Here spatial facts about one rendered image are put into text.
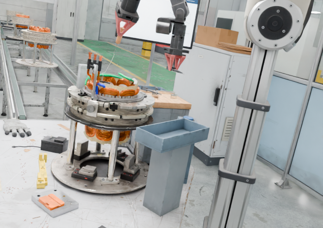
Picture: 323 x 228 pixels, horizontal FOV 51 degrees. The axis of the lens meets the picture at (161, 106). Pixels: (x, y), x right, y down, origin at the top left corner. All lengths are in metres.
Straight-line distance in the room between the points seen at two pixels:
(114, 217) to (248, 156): 0.49
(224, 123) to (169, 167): 2.52
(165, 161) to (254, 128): 0.32
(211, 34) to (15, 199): 3.17
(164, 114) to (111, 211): 0.48
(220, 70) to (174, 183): 2.44
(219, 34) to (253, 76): 2.75
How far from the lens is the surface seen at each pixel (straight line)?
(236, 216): 1.29
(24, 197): 1.19
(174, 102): 1.43
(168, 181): 1.10
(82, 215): 1.11
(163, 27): 1.48
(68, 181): 1.24
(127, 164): 1.28
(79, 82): 1.28
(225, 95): 3.46
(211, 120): 3.55
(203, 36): 4.07
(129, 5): 1.17
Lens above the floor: 1.38
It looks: 14 degrees down
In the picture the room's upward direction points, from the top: 10 degrees clockwise
